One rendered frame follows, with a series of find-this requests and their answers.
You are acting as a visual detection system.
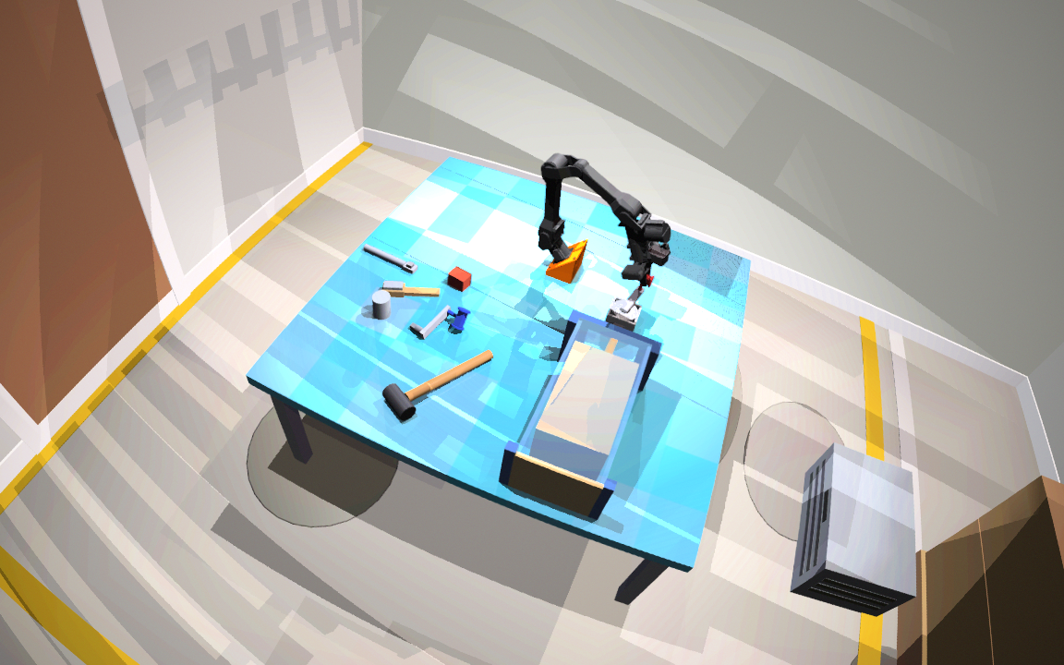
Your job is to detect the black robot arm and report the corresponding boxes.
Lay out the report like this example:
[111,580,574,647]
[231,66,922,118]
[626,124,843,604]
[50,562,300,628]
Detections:
[538,152,671,266]

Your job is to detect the grey cylinder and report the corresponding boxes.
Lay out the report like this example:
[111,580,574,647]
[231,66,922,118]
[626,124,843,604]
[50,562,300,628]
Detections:
[372,290,392,320]

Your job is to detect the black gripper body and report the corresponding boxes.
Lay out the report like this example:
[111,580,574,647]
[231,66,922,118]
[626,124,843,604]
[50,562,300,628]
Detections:
[621,240,650,281]

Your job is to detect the mallet with dark grey head and wooden handle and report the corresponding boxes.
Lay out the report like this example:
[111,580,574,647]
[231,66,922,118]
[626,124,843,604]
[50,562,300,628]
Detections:
[381,350,493,421]

